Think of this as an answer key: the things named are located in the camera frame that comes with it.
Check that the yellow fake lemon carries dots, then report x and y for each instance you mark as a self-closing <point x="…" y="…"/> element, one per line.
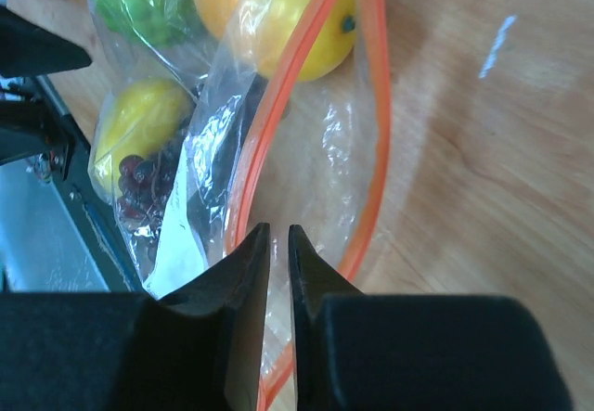
<point x="139" y="121"/>

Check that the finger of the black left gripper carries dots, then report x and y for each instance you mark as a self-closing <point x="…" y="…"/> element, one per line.
<point x="30" y="128"/>
<point x="28" y="50"/>

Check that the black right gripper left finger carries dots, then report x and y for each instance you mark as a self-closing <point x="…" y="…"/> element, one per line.
<point x="197" y="348"/>

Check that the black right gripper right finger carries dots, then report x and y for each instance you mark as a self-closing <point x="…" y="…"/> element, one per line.
<point x="358" y="351"/>

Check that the clear zip top bag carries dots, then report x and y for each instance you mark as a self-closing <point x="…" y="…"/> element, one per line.
<point x="316" y="155"/>

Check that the dark purple fake grapes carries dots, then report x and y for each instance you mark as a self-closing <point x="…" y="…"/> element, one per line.
<point x="148" y="184"/>

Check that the orange yellow fake mango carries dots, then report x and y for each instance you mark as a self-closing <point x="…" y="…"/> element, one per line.
<point x="258" y="31"/>

